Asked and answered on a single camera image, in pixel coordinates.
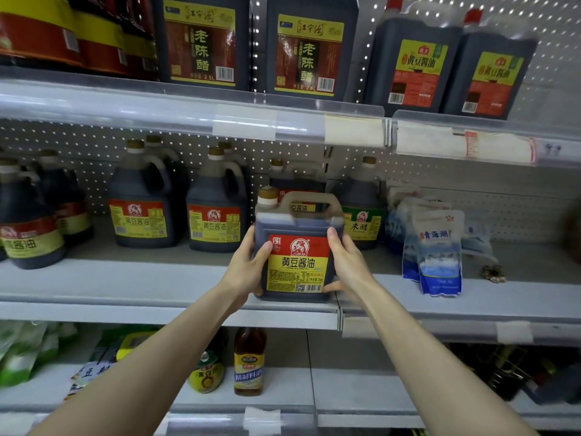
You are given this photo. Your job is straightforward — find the white metal store shelving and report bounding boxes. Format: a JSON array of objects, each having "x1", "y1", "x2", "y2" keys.
[{"x1": 0, "y1": 0, "x2": 581, "y2": 436}]

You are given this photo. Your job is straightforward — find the dark bottle red yellow label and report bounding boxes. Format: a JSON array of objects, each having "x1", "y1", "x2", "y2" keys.
[{"x1": 36, "y1": 150, "x2": 94, "y2": 249}]

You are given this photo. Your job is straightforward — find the black jug orange label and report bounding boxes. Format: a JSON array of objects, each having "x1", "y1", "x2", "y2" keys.
[
  {"x1": 442, "y1": 8, "x2": 539, "y2": 122},
  {"x1": 363, "y1": 0, "x2": 465, "y2": 118}
]

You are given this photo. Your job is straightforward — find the white green bag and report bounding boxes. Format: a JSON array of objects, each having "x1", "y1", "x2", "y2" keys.
[
  {"x1": 50, "y1": 322, "x2": 83, "y2": 352},
  {"x1": 0, "y1": 320, "x2": 57, "y2": 389}
]

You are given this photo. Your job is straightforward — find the green packet white blue label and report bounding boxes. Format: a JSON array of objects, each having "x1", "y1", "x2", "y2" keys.
[{"x1": 67, "y1": 357, "x2": 121, "y2": 398}]

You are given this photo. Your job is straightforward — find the row of dark red-capped bottles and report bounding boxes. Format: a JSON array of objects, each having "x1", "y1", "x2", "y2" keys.
[{"x1": 0, "y1": 0, "x2": 157, "y2": 81}]

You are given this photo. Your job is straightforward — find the dark jug yellow green label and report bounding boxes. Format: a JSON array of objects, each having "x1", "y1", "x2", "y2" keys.
[{"x1": 340, "y1": 157, "x2": 385, "y2": 249}]

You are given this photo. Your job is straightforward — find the square soy jug gold cap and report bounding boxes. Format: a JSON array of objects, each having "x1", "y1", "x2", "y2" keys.
[{"x1": 254, "y1": 186, "x2": 346, "y2": 303}]

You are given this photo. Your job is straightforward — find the dark jug red yellow label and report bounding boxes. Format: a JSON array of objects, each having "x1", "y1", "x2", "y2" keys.
[{"x1": 269, "y1": 159, "x2": 328, "y2": 216}]

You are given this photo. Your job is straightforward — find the person's right forearm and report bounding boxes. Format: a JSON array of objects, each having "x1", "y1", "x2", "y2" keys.
[{"x1": 352, "y1": 284, "x2": 546, "y2": 436}]

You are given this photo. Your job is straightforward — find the person's left hand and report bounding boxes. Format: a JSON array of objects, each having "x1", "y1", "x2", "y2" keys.
[{"x1": 220, "y1": 225, "x2": 275, "y2": 305}]

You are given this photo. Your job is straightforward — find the person's right hand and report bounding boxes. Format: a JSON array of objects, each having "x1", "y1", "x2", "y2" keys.
[{"x1": 322, "y1": 226, "x2": 375, "y2": 303}]

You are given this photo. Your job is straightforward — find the person's left forearm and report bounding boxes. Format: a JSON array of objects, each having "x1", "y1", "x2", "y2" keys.
[{"x1": 31, "y1": 284, "x2": 245, "y2": 436}]

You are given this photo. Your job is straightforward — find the blue white packages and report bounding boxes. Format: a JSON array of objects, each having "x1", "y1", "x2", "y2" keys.
[{"x1": 385, "y1": 184, "x2": 502, "y2": 298}]

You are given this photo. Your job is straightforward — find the small green bottle yellow label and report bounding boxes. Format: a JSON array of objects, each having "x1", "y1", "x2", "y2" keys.
[{"x1": 188, "y1": 331, "x2": 229, "y2": 394}]

